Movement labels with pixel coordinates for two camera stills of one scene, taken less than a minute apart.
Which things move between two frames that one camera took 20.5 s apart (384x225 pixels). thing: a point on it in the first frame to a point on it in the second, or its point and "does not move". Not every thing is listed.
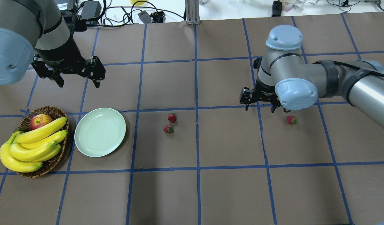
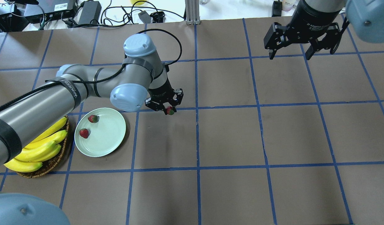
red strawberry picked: x=168 y=129 to x=93 y=118
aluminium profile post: x=192 y=13 does not move
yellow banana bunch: x=12 y=163 does not move
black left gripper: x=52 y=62 to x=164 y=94
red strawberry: x=291 y=119 to x=169 y=111
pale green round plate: x=99 y=131 does not move
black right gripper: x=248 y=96 to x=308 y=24
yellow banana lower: x=20 y=152 does not move
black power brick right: x=277 y=8 does not move
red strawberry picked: x=172 y=117 to x=84 y=132
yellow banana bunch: x=57 y=137 does not move
